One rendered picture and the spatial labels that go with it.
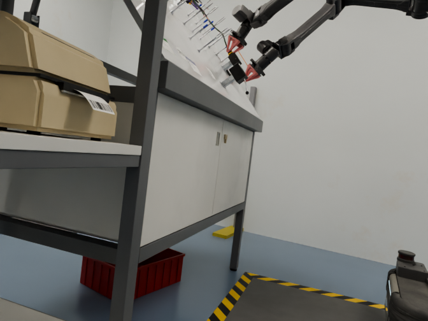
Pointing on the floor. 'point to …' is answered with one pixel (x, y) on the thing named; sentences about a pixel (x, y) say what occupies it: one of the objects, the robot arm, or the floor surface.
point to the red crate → (95, 282)
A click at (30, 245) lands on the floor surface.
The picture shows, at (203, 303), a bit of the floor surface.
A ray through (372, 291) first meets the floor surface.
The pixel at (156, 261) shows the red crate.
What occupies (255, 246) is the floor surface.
